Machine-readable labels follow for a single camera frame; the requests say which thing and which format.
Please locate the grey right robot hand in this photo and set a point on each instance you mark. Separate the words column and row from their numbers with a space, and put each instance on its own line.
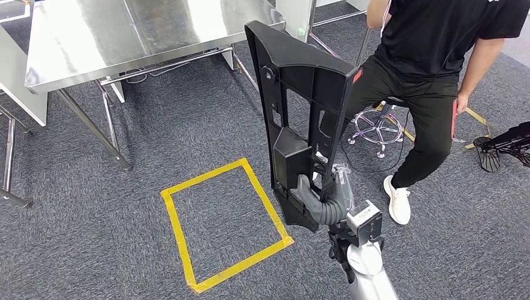
column 337, row 203

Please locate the person's left hand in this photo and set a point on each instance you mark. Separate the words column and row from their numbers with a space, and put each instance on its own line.
column 462, row 103

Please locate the black plastic car part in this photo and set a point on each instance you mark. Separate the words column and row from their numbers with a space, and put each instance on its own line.
column 298, row 49

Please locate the person's right forearm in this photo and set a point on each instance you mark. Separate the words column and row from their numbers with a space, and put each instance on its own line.
column 376, row 14

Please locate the person's left forearm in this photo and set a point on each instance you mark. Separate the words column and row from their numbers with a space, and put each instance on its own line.
column 470, row 80

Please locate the stainless steel workbench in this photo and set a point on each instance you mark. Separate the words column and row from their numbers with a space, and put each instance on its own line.
column 145, row 29

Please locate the chrome stool with black seat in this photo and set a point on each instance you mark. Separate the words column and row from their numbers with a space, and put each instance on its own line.
column 395, row 101

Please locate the person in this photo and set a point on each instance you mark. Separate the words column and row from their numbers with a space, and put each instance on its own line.
column 434, row 37

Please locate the small pale green bottle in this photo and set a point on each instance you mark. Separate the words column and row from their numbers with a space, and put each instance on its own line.
column 302, row 35

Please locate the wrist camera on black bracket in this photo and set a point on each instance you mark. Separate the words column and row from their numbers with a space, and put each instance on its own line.
column 364, row 221

